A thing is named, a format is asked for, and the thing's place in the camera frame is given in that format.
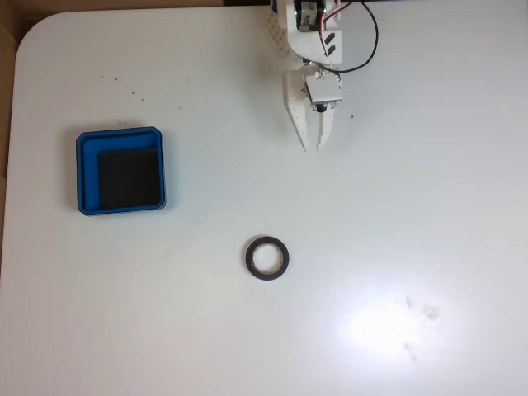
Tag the blue square box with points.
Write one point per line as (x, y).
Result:
(86, 177)

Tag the white square camera box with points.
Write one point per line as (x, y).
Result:
(326, 88)

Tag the black tape roll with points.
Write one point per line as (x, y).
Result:
(249, 260)

